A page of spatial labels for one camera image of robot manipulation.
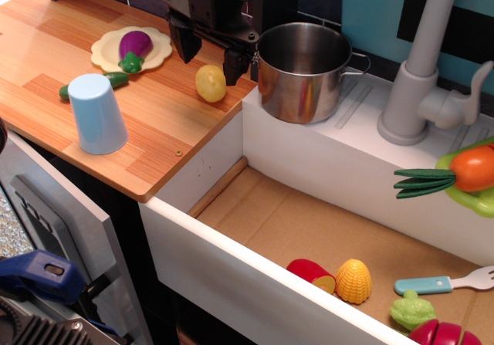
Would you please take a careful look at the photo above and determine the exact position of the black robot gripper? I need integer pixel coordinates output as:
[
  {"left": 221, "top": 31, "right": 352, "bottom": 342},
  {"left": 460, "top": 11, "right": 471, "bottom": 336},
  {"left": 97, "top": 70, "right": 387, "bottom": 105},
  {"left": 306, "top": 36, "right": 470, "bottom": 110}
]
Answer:
[{"left": 163, "top": 0, "right": 259, "bottom": 86}]

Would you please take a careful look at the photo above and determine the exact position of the yellow toy potato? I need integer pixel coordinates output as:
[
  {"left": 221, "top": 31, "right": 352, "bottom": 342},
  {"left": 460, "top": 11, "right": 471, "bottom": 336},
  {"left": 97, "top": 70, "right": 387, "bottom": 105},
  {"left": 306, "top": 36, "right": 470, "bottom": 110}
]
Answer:
[{"left": 195, "top": 65, "right": 227, "bottom": 103}]

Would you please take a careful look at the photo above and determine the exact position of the stainless steel pot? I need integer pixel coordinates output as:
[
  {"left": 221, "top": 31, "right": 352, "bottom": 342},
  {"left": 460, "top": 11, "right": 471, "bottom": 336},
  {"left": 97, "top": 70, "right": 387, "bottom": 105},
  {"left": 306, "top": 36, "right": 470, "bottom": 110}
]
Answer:
[{"left": 242, "top": 22, "right": 371, "bottom": 124}]

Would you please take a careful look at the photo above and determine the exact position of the purple toy eggplant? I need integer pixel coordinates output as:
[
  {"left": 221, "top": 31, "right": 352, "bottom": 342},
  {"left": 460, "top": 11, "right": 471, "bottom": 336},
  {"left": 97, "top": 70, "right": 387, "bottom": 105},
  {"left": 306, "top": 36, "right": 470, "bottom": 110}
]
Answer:
[{"left": 118, "top": 30, "right": 154, "bottom": 74}]

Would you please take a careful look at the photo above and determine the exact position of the green toy cucumber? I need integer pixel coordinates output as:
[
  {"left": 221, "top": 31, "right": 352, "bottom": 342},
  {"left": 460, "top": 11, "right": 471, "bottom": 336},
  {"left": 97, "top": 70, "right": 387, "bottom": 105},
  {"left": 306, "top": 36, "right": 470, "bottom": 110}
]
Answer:
[{"left": 59, "top": 72, "right": 130, "bottom": 100}]

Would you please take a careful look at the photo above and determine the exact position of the pale yellow toy plate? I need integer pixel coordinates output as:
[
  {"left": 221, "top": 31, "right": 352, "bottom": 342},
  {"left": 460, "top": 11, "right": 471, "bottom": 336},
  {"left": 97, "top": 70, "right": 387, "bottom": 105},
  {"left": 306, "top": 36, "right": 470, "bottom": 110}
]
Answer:
[{"left": 91, "top": 26, "right": 172, "bottom": 73}]

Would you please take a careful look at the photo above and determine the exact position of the light blue plastic cup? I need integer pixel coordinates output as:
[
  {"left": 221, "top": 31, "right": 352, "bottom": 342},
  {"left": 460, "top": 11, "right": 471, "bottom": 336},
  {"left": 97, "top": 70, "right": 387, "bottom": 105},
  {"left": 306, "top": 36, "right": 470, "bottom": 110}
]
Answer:
[{"left": 68, "top": 73, "right": 129, "bottom": 155}]

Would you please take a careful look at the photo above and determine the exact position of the white toy sink basin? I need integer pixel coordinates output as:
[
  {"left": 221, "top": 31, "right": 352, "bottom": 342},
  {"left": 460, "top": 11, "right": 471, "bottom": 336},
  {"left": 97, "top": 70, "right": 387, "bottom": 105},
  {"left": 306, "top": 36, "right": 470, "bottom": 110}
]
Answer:
[{"left": 140, "top": 79, "right": 493, "bottom": 344}]

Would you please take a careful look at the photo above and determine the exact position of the grey toy faucet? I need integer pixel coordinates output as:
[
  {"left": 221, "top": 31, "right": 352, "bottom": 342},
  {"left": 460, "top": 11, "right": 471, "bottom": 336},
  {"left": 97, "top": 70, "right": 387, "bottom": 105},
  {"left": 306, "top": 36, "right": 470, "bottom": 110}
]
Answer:
[{"left": 377, "top": 0, "right": 493, "bottom": 146}]

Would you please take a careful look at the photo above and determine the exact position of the grey oven door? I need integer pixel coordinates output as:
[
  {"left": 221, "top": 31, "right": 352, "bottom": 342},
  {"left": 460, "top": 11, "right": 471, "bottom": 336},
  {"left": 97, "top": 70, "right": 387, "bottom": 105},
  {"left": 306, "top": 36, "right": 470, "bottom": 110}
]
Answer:
[{"left": 1, "top": 131, "right": 152, "bottom": 344}]

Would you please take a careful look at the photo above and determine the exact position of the red toy fruit half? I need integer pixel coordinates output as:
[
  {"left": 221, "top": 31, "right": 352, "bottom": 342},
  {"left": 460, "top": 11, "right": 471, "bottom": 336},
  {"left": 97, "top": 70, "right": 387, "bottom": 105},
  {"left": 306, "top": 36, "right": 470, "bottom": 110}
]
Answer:
[{"left": 286, "top": 259, "right": 337, "bottom": 294}]

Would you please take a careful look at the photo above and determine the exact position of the yellow toy corn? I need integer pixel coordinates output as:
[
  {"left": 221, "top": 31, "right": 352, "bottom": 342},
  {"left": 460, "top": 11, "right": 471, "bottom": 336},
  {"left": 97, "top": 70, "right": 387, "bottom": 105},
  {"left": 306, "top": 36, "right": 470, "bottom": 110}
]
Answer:
[{"left": 336, "top": 259, "right": 372, "bottom": 305}]

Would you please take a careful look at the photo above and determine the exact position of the blue clamp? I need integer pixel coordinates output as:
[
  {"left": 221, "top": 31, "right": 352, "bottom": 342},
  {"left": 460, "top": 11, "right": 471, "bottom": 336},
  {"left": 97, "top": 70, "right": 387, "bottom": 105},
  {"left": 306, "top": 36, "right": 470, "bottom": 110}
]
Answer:
[{"left": 1, "top": 249, "right": 86, "bottom": 305}]

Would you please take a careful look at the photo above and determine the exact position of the orange toy carrot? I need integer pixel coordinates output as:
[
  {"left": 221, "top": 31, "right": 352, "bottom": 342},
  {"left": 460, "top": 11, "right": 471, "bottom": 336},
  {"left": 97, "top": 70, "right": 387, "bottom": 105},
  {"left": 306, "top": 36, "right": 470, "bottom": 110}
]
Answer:
[{"left": 394, "top": 144, "right": 493, "bottom": 199}]

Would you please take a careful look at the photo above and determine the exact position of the lime green plastic tray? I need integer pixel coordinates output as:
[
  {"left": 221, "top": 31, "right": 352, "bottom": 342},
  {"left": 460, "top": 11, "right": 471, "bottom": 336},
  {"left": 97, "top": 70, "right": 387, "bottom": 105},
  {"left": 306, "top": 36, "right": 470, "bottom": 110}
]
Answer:
[{"left": 435, "top": 137, "right": 493, "bottom": 218}]

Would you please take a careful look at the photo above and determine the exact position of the light green toy vegetable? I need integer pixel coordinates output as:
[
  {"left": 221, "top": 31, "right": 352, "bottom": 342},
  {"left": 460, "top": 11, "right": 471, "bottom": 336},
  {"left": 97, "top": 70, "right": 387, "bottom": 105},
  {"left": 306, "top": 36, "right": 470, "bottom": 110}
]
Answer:
[{"left": 389, "top": 289, "right": 437, "bottom": 331}]

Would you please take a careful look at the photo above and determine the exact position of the black finned metal device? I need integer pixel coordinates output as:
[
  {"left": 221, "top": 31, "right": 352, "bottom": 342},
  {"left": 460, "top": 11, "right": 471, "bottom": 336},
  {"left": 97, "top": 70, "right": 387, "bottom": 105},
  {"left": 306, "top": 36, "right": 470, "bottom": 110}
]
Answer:
[{"left": 1, "top": 297, "right": 132, "bottom": 344}]

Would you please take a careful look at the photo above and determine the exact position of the red sliced toy fruit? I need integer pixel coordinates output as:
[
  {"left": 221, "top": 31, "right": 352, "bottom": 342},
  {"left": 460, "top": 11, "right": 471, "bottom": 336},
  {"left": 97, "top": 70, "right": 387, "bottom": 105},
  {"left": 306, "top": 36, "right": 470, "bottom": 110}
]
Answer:
[{"left": 408, "top": 320, "right": 482, "bottom": 345}]

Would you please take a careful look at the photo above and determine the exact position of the toy fork blue handle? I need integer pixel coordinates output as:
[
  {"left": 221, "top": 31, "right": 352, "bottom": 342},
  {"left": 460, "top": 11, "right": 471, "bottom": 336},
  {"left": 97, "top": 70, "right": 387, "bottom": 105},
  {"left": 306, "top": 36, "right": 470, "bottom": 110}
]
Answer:
[{"left": 394, "top": 266, "right": 493, "bottom": 295}]

